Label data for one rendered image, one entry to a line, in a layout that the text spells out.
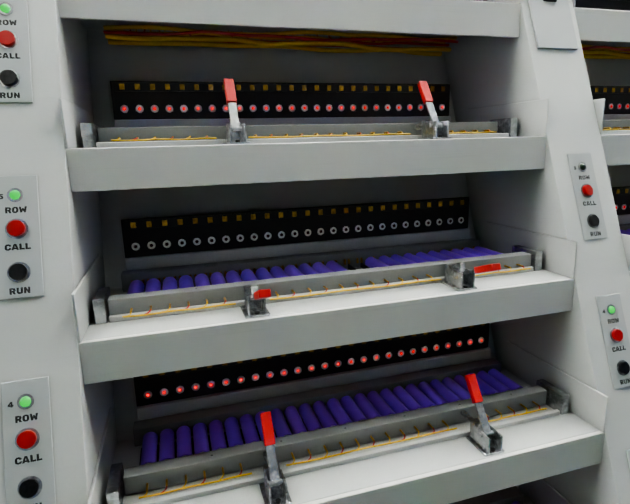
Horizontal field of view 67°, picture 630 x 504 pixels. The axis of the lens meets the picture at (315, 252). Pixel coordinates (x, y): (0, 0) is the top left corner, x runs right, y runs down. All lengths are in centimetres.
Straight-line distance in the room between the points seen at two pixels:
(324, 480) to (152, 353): 24
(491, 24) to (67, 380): 70
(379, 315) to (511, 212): 32
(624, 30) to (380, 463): 75
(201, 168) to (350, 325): 25
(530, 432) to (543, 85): 47
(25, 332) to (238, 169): 27
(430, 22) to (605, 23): 30
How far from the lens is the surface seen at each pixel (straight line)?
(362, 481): 59
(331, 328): 55
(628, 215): 107
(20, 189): 56
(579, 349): 74
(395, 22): 71
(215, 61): 83
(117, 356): 53
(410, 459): 63
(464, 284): 64
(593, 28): 91
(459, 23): 76
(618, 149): 84
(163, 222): 68
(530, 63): 79
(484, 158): 68
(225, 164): 56
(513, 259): 72
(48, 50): 61
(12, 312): 54
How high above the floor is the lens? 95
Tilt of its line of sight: 7 degrees up
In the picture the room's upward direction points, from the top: 7 degrees counter-clockwise
